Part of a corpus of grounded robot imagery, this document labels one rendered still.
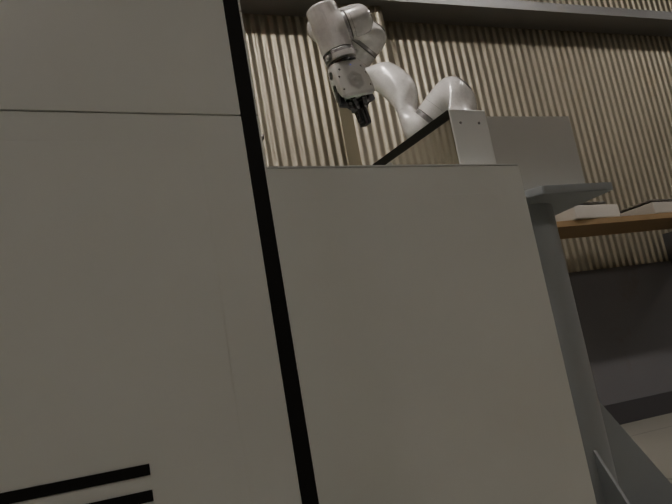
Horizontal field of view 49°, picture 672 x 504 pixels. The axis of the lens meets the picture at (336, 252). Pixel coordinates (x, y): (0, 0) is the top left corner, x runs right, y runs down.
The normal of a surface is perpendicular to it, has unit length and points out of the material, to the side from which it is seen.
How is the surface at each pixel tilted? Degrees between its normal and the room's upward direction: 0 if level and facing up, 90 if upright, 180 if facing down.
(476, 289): 90
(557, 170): 90
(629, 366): 90
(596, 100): 90
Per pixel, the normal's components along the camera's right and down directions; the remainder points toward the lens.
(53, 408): 0.43, -0.25
